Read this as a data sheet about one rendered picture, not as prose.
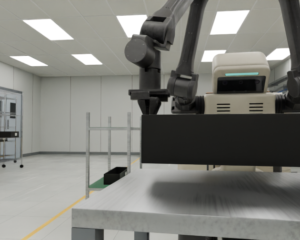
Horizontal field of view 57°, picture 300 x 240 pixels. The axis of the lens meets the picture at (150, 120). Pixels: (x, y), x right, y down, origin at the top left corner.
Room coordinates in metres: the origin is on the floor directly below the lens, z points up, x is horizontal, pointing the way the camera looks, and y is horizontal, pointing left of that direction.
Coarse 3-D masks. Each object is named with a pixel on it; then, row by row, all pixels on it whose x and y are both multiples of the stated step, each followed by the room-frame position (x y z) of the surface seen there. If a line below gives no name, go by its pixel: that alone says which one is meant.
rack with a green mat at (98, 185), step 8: (88, 112) 2.78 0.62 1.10; (128, 112) 2.73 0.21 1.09; (88, 120) 2.78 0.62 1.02; (128, 120) 2.73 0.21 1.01; (88, 128) 2.78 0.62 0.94; (96, 128) 2.77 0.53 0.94; (104, 128) 2.76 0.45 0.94; (112, 128) 2.75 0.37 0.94; (120, 128) 2.74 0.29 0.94; (128, 128) 2.73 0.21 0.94; (136, 128) 3.12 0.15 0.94; (88, 136) 2.78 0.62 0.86; (128, 136) 2.73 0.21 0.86; (88, 144) 2.78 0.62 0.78; (128, 144) 2.73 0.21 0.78; (88, 152) 2.78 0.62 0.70; (128, 152) 2.73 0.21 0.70; (88, 160) 2.78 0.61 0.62; (128, 160) 2.73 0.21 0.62; (88, 168) 2.78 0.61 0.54; (128, 168) 2.73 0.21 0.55; (88, 176) 2.78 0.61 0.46; (88, 184) 2.78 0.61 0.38; (96, 184) 2.93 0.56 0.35; (88, 192) 2.78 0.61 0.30
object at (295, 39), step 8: (280, 0) 0.97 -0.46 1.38; (288, 0) 0.93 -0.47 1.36; (296, 0) 0.93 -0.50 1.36; (280, 8) 0.98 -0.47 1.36; (288, 8) 0.94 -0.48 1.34; (296, 8) 0.94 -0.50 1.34; (288, 16) 0.95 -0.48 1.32; (296, 16) 0.94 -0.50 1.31; (288, 24) 0.96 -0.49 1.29; (296, 24) 0.94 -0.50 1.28; (288, 32) 0.97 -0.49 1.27; (296, 32) 0.95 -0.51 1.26; (288, 40) 0.99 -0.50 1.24; (296, 40) 0.95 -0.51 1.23; (296, 48) 0.95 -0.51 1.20; (296, 56) 0.96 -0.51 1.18; (296, 64) 0.97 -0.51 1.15; (288, 72) 0.99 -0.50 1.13; (296, 72) 0.96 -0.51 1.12; (288, 80) 1.01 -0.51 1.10; (296, 80) 0.96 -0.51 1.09; (288, 88) 1.02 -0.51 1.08; (296, 88) 0.97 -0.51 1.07; (296, 96) 0.98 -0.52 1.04
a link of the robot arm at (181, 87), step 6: (180, 78) 1.05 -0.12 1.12; (186, 78) 1.05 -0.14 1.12; (180, 84) 1.03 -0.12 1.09; (186, 84) 1.03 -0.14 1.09; (174, 90) 1.05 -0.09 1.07; (180, 90) 1.04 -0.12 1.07; (186, 90) 1.03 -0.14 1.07; (174, 96) 1.07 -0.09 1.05; (180, 96) 1.06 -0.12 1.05; (186, 96) 1.04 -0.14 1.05
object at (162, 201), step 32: (128, 192) 0.54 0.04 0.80; (160, 192) 0.54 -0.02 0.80; (192, 192) 0.54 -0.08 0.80; (224, 192) 0.54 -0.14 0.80; (256, 192) 0.54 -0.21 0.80; (288, 192) 0.54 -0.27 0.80; (96, 224) 0.43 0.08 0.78; (128, 224) 0.42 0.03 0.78; (160, 224) 0.41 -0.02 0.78; (192, 224) 0.40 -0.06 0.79; (224, 224) 0.39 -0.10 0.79; (256, 224) 0.39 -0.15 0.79; (288, 224) 0.38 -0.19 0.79
